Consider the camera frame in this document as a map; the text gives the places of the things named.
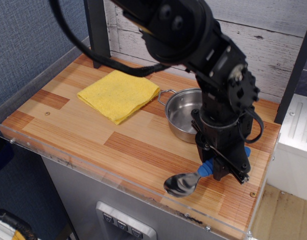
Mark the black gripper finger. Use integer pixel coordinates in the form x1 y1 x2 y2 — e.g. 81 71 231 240
197 143 216 163
212 156 230 181

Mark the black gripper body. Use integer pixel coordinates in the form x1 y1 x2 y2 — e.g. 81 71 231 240
191 109 251 174

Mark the blue handled metal spoon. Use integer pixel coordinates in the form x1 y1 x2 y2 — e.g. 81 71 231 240
163 147 249 198

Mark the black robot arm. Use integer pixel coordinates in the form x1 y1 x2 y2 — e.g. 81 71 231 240
115 0 263 183

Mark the yellow folded towel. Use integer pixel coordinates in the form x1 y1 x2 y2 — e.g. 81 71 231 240
77 70 160 125

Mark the stainless steel pot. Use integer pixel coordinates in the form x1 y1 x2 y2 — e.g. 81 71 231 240
157 88 202 144

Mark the white aluminium side block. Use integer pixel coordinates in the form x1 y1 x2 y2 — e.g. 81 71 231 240
267 94 307 200

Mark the silver button control panel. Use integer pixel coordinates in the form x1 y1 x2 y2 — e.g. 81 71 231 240
95 201 158 240

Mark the grey toy cabinet front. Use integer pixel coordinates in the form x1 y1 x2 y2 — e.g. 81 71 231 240
40 156 234 240

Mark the clear acrylic table guard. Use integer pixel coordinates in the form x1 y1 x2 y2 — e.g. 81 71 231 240
0 34 280 240

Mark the black vertical post right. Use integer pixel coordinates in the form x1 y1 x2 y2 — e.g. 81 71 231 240
274 30 307 125

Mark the black vertical post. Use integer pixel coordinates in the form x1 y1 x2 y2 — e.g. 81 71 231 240
83 0 111 58
274 30 307 125

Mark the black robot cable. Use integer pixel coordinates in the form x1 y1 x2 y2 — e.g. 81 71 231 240
48 0 265 145

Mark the black vertical post left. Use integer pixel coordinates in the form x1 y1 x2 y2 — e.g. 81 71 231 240
83 0 111 58

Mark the cable bundle bottom left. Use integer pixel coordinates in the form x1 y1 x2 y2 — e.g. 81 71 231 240
0 208 39 240

